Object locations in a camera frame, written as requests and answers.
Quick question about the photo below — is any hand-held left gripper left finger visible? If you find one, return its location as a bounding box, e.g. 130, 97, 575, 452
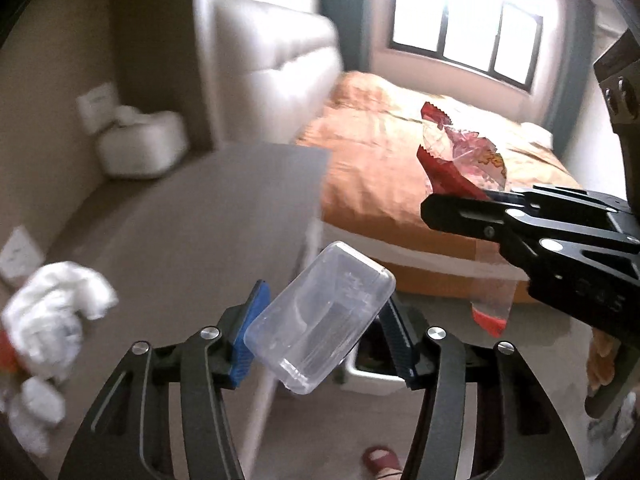
57, 280, 271, 480

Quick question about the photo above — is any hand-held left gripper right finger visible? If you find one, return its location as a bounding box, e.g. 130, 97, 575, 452
380, 300, 586, 480

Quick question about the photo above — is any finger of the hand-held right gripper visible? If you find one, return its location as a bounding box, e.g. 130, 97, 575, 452
421, 194, 640, 318
487, 185, 640, 238

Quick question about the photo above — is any white square trash bin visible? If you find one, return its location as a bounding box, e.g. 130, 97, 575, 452
342, 310, 421, 387

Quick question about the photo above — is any red snack wrapper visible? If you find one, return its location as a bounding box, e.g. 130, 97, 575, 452
417, 101, 516, 338

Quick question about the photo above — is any clear plastic box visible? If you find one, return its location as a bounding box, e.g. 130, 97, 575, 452
244, 241, 397, 395

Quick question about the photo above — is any orange bed base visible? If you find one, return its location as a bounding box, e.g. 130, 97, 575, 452
320, 230, 548, 306

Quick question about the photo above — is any dark green curtain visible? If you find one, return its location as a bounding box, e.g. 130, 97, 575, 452
545, 0, 601, 156
320, 0, 396, 73

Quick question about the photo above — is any white pillow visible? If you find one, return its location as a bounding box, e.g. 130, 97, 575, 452
520, 122, 554, 149

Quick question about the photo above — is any bed with orange cover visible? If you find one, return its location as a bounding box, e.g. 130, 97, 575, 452
295, 71, 586, 266

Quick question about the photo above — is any white mattress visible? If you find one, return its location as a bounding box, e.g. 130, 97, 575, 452
309, 220, 501, 267

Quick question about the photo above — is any red slipper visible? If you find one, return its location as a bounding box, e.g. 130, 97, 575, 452
361, 446, 402, 480

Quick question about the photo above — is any white nightstand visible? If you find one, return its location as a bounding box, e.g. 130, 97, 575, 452
0, 142, 333, 480

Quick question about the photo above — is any black framed window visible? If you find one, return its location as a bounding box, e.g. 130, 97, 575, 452
390, 0, 546, 93

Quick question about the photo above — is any white crumpled cloth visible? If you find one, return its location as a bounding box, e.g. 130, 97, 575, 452
2, 261, 119, 381

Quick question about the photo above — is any crumpled white paper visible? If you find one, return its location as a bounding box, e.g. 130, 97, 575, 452
7, 377, 67, 453

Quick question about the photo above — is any white round device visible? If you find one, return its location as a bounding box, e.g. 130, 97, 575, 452
95, 105, 188, 179

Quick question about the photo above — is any white padded headboard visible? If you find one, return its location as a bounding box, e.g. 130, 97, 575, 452
210, 0, 346, 146

